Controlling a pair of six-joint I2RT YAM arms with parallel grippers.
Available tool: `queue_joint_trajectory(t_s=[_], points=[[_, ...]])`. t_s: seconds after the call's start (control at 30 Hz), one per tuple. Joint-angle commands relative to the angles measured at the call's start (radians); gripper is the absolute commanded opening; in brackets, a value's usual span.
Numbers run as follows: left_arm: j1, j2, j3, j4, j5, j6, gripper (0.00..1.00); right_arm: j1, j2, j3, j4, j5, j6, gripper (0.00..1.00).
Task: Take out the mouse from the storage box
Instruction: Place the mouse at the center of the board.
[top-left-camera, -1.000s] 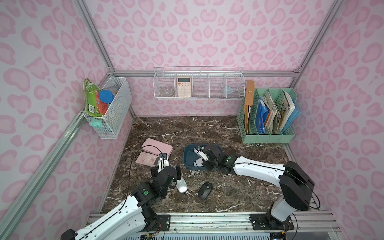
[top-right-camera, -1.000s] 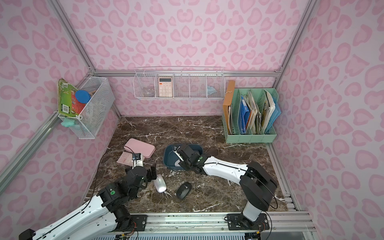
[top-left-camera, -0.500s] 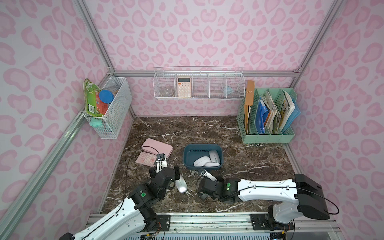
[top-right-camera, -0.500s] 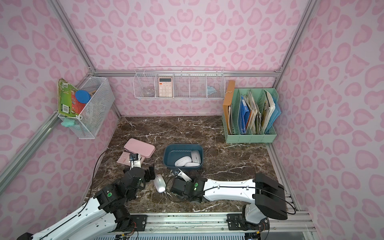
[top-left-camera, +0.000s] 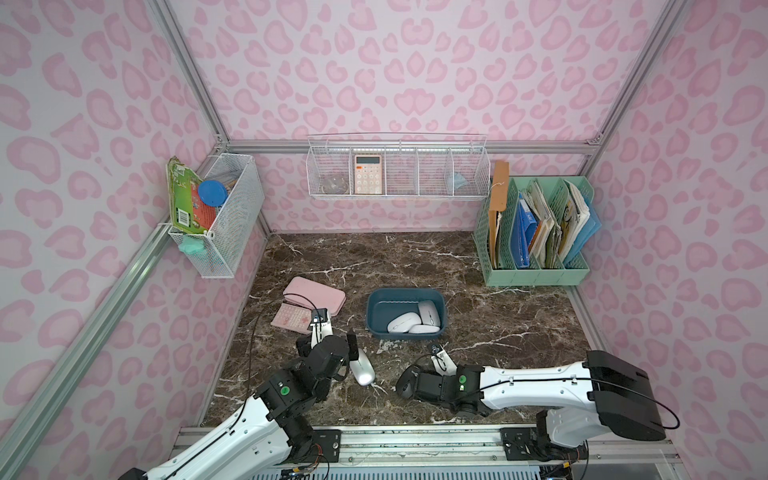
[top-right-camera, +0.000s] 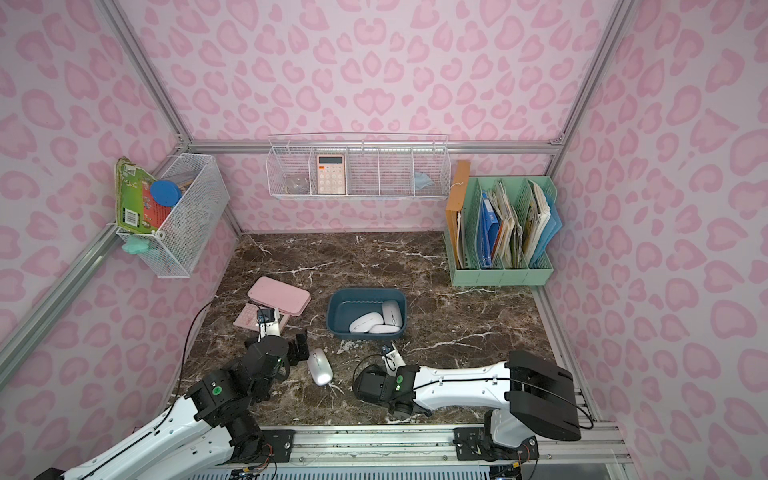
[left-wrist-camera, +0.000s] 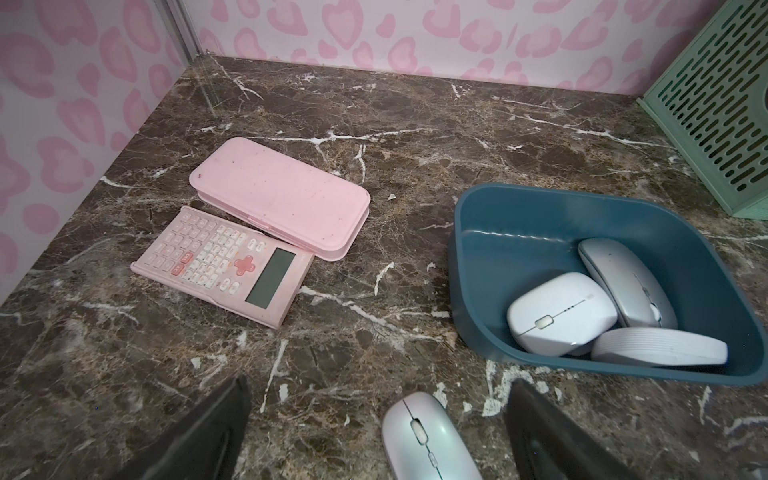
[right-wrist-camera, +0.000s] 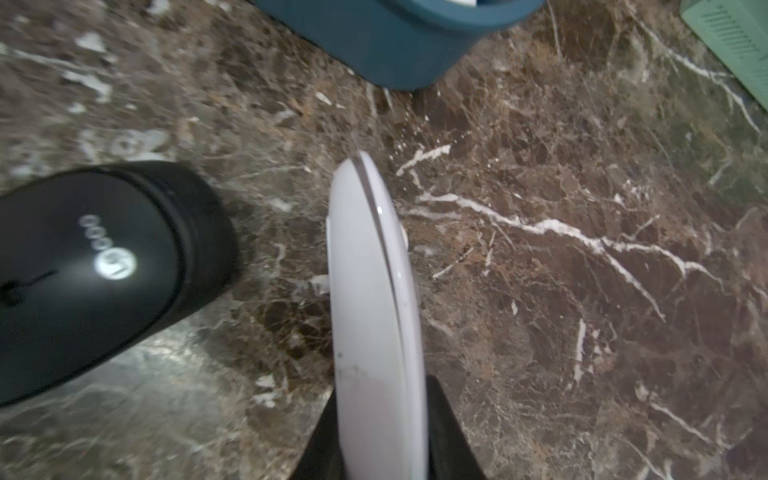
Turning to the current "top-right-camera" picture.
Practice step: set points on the white ribbed mouse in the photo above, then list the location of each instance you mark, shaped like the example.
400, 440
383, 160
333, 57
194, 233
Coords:
384, 329

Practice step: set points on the mint green clip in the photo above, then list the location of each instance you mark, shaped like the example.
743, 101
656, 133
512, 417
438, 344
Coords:
144, 246

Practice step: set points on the pink calculator on table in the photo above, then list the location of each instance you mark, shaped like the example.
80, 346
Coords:
249, 318

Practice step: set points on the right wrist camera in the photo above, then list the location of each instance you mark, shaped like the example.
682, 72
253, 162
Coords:
392, 358

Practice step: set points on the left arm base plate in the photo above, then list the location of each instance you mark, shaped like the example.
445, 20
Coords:
275, 445

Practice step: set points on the white wire shelf basket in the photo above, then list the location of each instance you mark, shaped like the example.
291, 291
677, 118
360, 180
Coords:
376, 168

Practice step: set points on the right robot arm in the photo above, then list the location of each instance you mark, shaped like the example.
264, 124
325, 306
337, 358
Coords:
525, 397

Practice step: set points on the silver white mouse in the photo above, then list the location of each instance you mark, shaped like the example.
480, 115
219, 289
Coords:
391, 314

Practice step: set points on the white wire basket left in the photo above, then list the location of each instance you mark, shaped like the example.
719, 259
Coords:
183, 231

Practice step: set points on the white rounded mouse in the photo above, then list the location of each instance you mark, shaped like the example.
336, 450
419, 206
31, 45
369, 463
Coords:
364, 323

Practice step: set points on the light blue folder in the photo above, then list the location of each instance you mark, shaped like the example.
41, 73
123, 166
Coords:
552, 227

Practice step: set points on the pink calculator in basket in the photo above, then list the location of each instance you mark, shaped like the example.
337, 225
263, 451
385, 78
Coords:
331, 174

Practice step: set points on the pink pencil case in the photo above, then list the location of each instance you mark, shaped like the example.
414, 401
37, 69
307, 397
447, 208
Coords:
287, 299

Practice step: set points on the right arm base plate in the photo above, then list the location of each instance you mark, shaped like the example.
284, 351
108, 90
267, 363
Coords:
475, 444

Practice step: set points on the green file organizer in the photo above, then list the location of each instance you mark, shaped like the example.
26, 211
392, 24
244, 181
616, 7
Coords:
523, 212

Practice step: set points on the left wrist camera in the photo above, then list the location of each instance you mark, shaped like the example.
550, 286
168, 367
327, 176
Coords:
268, 321

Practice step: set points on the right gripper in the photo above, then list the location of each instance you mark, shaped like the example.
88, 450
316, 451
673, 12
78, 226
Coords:
365, 385

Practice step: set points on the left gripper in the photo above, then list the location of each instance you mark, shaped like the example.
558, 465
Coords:
298, 348

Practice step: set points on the blue round lid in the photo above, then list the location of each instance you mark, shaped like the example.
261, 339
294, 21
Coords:
165, 193

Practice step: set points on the green card package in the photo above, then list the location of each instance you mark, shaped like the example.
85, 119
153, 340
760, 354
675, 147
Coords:
132, 189

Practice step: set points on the teal storage box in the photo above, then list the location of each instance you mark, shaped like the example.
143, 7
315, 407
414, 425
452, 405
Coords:
348, 304

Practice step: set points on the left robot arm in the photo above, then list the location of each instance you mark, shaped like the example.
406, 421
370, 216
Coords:
210, 425

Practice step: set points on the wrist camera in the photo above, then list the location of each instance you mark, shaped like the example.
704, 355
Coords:
268, 321
392, 358

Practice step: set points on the brown folder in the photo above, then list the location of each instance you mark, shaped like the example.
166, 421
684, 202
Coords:
454, 208

